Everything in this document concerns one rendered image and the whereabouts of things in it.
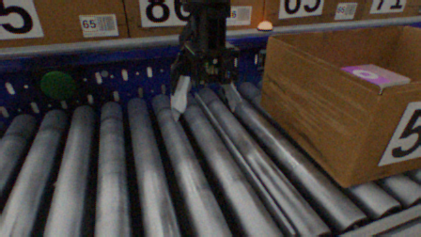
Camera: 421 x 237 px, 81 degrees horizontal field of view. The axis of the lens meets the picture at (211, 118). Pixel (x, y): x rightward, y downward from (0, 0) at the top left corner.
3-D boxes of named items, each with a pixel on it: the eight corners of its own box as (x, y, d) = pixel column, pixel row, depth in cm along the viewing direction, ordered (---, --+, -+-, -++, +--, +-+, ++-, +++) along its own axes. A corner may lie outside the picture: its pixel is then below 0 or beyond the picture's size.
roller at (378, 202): (385, 227, 34) (414, 208, 34) (233, 85, 76) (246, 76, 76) (384, 242, 37) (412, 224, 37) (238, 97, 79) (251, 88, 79)
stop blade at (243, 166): (282, 271, 37) (292, 234, 32) (195, 119, 74) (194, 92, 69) (285, 269, 37) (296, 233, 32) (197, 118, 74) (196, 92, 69)
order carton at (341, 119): (343, 189, 38) (382, 89, 29) (258, 104, 62) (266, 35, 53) (507, 144, 48) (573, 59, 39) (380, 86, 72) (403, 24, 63)
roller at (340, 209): (382, 234, 35) (353, 255, 35) (233, 89, 77) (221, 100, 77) (377, 222, 32) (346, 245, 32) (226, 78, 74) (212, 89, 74)
